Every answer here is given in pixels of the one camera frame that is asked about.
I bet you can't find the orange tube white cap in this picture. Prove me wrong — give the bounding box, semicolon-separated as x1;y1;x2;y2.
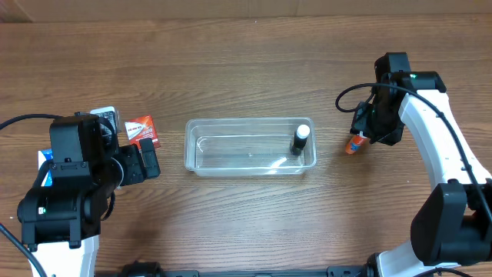
345;132;368;155

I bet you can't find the red medicine box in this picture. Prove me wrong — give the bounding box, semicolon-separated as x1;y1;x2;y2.
125;115;161;150

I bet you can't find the white medicine box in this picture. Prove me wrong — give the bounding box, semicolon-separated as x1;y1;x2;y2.
89;106;121;133

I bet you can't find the dark bottle white cap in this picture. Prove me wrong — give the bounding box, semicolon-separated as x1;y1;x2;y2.
290;125;311;155

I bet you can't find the blue VapoDrops box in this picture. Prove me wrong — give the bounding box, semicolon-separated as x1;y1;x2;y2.
36;149;53;187

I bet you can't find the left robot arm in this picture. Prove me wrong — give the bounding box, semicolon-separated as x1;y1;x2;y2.
17;114;161;276

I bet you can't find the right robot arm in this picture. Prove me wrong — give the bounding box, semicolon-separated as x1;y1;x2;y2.
346;52;491;276

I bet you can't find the clear plastic container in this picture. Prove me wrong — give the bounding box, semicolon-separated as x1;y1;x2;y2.
184;117;317;177

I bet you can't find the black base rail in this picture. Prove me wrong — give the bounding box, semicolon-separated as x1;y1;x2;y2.
91;260;434;277

